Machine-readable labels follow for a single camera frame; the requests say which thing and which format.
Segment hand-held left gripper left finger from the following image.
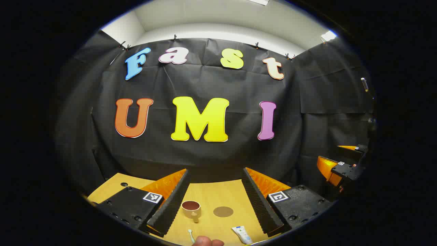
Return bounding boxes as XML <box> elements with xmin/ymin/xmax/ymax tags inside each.
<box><xmin>91</xmin><ymin>168</ymin><xmax>191</xmax><ymax>238</ymax></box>

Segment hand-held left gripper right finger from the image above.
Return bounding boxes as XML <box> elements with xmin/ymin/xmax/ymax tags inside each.
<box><xmin>242</xmin><ymin>167</ymin><xmax>335</xmax><ymax>237</ymax></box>

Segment beige cup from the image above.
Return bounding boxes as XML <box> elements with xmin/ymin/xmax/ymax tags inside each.
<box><xmin>181</xmin><ymin>201</ymin><xmax>201</xmax><ymax>223</ymax></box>

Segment white toothpaste tube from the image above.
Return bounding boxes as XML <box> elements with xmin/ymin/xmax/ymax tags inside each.
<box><xmin>231</xmin><ymin>226</ymin><xmax>254</xmax><ymax>245</ymax></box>

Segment round brown coaster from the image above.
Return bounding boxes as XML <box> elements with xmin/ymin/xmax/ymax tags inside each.
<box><xmin>213</xmin><ymin>206</ymin><xmax>234</xmax><ymax>218</ymax></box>

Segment wooden desktop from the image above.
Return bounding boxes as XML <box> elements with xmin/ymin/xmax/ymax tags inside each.
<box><xmin>87</xmin><ymin>173</ymin><xmax>291</xmax><ymax>246</ymax></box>

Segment ceiling light panel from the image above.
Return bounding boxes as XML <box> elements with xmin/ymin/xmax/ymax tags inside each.
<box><xmin>320</xmin><ymin>30</ymin><xmax>338</xmax><ymax>42</ymax></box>

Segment black backdrop cloth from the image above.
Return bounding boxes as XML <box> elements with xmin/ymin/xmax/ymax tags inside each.
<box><xmin>55</xmin><ymin>31</ymin><xmax>376</xmax><ymax>195</ymax></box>

